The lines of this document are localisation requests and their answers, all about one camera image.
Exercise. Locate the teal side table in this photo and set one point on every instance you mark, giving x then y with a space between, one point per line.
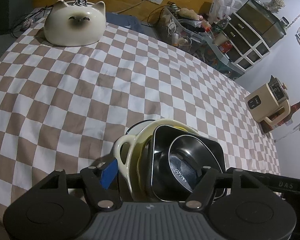
220 62

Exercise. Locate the clear plastic water bottle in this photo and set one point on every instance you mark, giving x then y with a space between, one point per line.
220 26

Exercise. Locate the yellow-rimmed lemon-print bowl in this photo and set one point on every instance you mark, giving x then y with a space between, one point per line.
181 128

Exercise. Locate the red drink can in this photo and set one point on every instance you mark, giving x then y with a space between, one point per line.
225 48

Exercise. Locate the white cup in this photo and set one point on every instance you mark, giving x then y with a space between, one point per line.
219 39

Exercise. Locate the oval steel bowl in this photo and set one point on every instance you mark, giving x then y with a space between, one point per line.
187 155

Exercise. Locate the large rectangular steel container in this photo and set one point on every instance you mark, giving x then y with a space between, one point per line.
162 170

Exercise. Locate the white plastic bag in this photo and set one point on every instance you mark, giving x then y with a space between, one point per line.
223 7

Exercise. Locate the small glass jar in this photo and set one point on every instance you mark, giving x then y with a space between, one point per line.
285 23

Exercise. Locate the white cat-shaped ceramic bowl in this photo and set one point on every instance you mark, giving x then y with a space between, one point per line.
72 30

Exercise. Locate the brown beer bottle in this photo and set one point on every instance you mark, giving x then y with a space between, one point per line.
297 106

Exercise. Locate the grey cabinet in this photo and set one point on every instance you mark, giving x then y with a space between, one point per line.
7 5

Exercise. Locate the brown plush toy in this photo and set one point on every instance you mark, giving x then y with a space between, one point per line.
187 13

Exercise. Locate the brown white checkered tablecloth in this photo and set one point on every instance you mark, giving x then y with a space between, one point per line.
90 92

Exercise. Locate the white plastic drawer unit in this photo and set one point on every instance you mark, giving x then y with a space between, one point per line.
245 45

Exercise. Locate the blue cloth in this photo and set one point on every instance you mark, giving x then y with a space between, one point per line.
122 21

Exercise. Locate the dried flower bunch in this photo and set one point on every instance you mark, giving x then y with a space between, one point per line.
275 2

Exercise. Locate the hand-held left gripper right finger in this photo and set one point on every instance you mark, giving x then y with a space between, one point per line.
205 180

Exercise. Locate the white leaf-print plate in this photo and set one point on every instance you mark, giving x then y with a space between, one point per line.
137 128

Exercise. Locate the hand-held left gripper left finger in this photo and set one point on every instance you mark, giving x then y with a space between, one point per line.
109 175

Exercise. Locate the beige electric kettle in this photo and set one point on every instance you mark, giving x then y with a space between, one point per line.
262 105

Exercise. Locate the clear plastic storage box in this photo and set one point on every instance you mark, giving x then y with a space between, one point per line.
175 35

